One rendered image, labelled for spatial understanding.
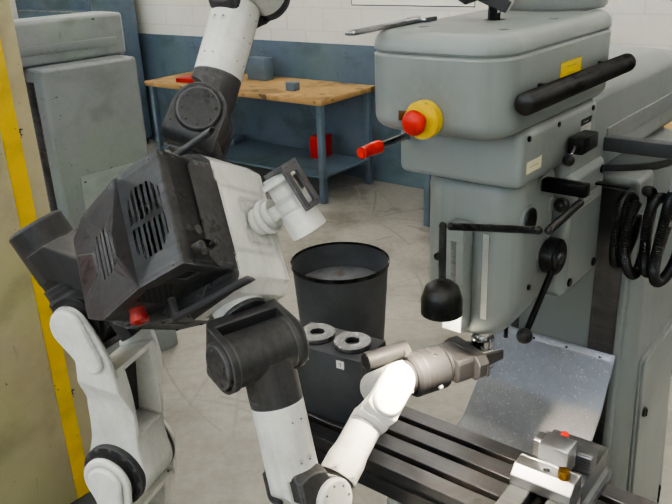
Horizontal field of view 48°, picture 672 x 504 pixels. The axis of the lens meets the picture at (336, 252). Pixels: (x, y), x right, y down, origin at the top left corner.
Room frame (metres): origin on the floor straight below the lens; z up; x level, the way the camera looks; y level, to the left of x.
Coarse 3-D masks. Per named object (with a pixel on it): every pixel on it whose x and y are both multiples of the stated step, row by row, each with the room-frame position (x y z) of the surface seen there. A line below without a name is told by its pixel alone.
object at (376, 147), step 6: (390, 138) 1.29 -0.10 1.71; (396, 138) 1.29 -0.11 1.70; (402, 138) 1.30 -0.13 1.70; (408, 138) 1.32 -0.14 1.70; (366, 144) 1.24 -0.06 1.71; (372, 144) 1.24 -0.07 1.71; (378, 144) 1.24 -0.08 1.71; (384, 144) 1.26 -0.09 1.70; (390, 144) 1.28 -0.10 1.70; (360, 150) 1.22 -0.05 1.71; (366, 150) 1.22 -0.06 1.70; (372, 150) 1.23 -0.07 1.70; (378, 150) 1.24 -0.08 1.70; (360, 156) 1.22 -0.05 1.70; (366, 156) 1.22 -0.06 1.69
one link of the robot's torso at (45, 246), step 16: (32, 224) 1.35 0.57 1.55; (48, 224) 1.36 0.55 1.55; (64, 224) 1.39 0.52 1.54; (16, 240) 1.35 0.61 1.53; (32, 240) 1.34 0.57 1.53; (48, 240) 1.35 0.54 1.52; (64, 240) 1.35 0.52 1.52; (32, 256) 1.33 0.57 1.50; (48, 256) 1.31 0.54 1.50; (64, 256) 1.30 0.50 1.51; (32, 272) 1.35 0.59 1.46; (48, 272) 1.32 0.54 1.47; (64, 272) 1.30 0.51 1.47; (48, 288) 1.33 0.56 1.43; (80, 288) 1.29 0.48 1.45; (128, 336) 1.26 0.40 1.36
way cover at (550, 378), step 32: (512, 352) 1.68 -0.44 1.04; (544, 352) 1.63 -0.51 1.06; (576, 352) 1.59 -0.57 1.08; (480, 384) 1.67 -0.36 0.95; (512, 384) 1.64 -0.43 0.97; (544, 384) 1.60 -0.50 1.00; (576, 384) 1.56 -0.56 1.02; (608, 384) 1.52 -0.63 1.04; (480, 416) 1.61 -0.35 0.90; (512, 416) 1.58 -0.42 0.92; (544, 416) 1.55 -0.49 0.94; (576, 416) 1.52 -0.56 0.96
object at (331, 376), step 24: (312, 336) 1.63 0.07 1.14; (336, 336) 1.63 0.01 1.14; (360, 336) 1.62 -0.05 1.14; (312, 360) 1.59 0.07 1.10; (336, 360) 1.55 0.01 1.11; (360, 360) 1.53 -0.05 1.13; (312, 384) 1.59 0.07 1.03; (336, 384) 1.56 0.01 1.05; (312, 408) 1.60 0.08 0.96; (336, 408) 1.56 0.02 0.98
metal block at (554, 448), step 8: (552, 432) 1.28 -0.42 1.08; (544, 440) 1.26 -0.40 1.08; (552, 440) 1.26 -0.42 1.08; (560, 440) 1.26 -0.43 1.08; (568, 440) 1.25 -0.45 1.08; (544, 448) 1.24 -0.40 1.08; (552, 448) 1.23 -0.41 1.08; (560, 448) 1.23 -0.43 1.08; (568, 448) 1.23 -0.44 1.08; (576, 448) 1.25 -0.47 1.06; (544, 456) 1.24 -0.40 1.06; (552, 456) 1.23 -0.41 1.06; (560, 456) 1.22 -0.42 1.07; (568, 456) 1.22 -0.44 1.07; (560, 464) 1.22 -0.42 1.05; (568, 464) 1.22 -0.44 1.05
